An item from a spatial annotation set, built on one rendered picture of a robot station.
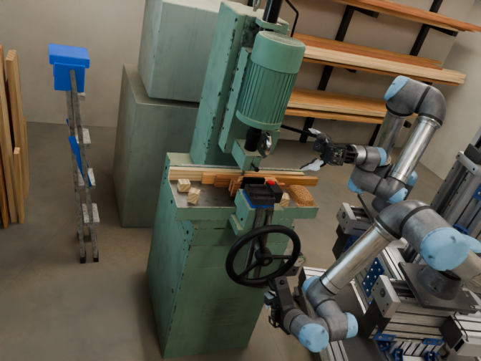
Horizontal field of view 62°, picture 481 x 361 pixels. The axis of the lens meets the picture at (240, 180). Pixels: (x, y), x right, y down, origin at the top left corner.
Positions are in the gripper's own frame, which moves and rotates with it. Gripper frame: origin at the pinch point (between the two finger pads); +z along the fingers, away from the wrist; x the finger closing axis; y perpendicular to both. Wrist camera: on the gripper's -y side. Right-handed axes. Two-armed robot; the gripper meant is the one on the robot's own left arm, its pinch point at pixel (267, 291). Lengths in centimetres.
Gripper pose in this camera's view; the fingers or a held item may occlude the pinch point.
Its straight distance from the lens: 153.4
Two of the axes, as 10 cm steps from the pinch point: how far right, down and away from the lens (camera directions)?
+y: 0.0, 10.0, 0.9
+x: 9.4, -0.3, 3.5
